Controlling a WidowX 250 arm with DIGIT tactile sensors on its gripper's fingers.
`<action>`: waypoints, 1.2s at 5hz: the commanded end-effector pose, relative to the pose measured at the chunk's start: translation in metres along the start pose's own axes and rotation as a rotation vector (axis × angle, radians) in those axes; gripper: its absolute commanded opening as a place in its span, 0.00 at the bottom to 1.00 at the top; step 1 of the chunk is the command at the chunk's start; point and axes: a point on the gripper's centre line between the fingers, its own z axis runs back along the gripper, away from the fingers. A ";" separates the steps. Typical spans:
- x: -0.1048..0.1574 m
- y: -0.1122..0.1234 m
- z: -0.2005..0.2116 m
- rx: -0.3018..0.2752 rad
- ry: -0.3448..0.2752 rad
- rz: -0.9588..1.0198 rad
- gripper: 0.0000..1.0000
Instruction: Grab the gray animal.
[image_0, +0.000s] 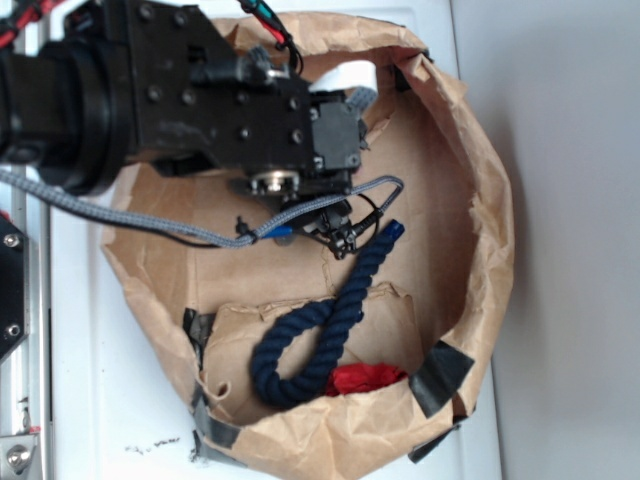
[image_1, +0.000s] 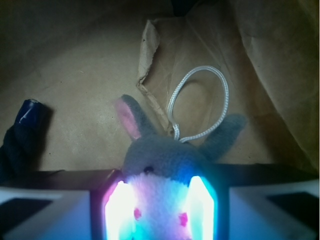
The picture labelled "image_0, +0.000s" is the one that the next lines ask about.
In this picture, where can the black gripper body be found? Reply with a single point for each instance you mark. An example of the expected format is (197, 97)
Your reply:
(295, 147)

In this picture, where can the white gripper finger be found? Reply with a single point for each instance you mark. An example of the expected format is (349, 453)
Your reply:
(357, 74)

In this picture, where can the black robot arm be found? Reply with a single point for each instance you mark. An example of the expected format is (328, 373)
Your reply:
(150, 83)

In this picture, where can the brown paper-lined cardboard box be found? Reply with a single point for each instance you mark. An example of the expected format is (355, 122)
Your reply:
(434, 309)

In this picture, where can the red crumpled cloth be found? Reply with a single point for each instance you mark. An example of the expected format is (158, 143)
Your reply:
(362, 378)

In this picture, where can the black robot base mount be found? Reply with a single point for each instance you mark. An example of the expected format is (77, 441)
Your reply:
(10, 285)

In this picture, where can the aluminium frame rail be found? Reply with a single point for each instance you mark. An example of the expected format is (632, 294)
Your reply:
(27, 450)

